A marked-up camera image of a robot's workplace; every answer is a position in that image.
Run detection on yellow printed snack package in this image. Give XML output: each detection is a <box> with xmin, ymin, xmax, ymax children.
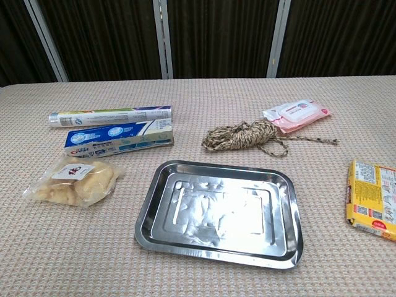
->
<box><xmin>345</xmin><ymin>159</ymin><xmax>396</xmax><ymax>243</ymax></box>

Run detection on blue white toothpaste box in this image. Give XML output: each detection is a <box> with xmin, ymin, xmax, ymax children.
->
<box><xmin>64</xmin><ymin>119</ymin><xmax>175</xmax><ymax>160</ymax></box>

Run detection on stainless steel tray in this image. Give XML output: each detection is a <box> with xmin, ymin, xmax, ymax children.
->
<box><xmin>134</xmin><ymin>160</ymin><xmax>303</xmax><ymax>271</ymax></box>

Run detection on pink wet wipes pack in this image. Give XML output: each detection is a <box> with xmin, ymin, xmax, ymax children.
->
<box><xmin>262</xmin><ymin>98</ymin><xmax>332</xmax><ymax>134</ymax></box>

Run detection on grey metal partition post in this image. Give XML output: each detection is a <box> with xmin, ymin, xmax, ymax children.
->
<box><xmin>266</xmin><ymin>0</ymin><xmax>292</xmax><ymax>79</ymax></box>
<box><xmin>152</xmin><ymin>0</ymin><xmax>174</xmax><ymax>80</ymax></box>
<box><xmin>24</xmin><ymin>0</ymin><xmax>69</xmax><ymax>83</ymax></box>

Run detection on beige woven tablecloth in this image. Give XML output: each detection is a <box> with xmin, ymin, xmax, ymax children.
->
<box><xmin>0</xmin><ymin>73</ymin><xmax>396</xmax><ymax>297</ymax></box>

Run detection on beige brown twisted rope bundle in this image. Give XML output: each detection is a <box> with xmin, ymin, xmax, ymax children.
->
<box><xmin>201</xmin><ymin>119</ymin><xmax>340</xmax><ymax>157</ymax></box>

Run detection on bagged pastry snack pack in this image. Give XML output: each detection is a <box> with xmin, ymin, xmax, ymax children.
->
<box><xmin>22</xmin><ymin>155</ymin><xmax>124</xmax><ymax>209</ymax></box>

